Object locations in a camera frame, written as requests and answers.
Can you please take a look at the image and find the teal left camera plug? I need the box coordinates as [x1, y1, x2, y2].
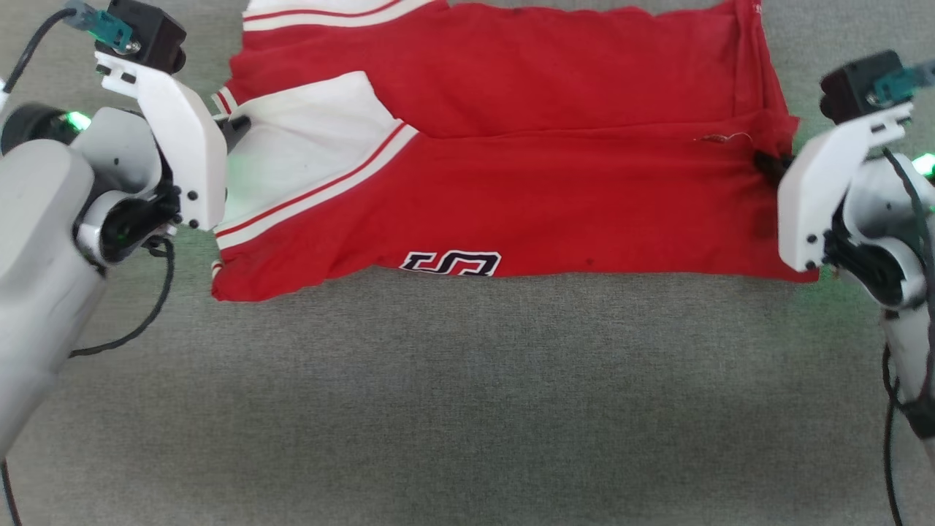
[64, 1, 135, 53]

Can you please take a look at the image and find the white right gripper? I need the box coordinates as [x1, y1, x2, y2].
[752, 102, 915, 273]

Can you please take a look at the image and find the teal camera plug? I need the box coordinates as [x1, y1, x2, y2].
[868, 61, 935, 104]
[64, 1, 135, 53]

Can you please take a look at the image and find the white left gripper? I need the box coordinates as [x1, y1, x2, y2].
[94, 60, 253, 234]

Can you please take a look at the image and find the thin black left camera cable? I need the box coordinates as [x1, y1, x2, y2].
[0, 7, 79, 94]

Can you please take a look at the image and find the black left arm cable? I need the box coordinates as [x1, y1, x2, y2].
[0, 236, 177, 526]

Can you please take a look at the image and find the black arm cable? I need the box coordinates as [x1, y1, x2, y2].
[0, 236, 177, 526]
[879, 145, 935, 526]

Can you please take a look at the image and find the red and white garment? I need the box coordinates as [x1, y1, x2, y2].
[210, 0, 821, 303]

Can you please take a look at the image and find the teal right camera plug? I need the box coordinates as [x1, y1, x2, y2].
[868, 61, 935, 104]

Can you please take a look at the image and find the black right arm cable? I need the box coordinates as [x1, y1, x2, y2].
[879, 145, 935, 526]

